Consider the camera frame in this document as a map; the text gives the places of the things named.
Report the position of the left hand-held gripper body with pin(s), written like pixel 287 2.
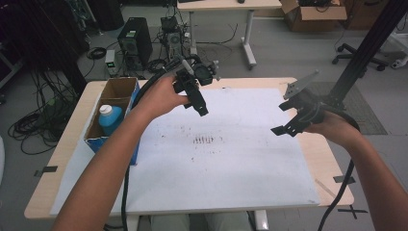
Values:
pixel 202 73

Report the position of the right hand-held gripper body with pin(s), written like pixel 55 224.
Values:
pixel 308 106

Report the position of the blue cardboard box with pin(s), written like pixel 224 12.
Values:
pixel 117 91

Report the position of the blue bottle with white cap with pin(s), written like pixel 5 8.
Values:
pixel 112 120

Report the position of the person's left hand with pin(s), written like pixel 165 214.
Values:
pixel 157 99

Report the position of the person's right hand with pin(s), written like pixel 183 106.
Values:
pixel 336 128

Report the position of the open computer case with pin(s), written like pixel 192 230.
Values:
pixel 173 40

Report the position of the grey floor mat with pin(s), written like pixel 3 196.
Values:
pixel 359 109

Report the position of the white mat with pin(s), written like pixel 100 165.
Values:
pixel 231 166

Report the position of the black office chair base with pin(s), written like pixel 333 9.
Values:
pixel 354 51

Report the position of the white-legged wooden table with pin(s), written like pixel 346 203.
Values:
pixel 224 5

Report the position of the black computer tower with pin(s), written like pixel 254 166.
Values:
pixel 136 38

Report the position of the black metal stand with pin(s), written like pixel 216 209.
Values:
pixel 369 48

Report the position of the small white power unit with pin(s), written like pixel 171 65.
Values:
pixel 110 61

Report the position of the open brown cardboard box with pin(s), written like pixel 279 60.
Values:
pixel 320 14

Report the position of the white table leg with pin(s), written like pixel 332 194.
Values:
pixel 261 221

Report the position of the black tape cross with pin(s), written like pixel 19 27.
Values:
pixel 352 210

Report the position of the black tape strip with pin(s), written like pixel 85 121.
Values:
pixel 46 170

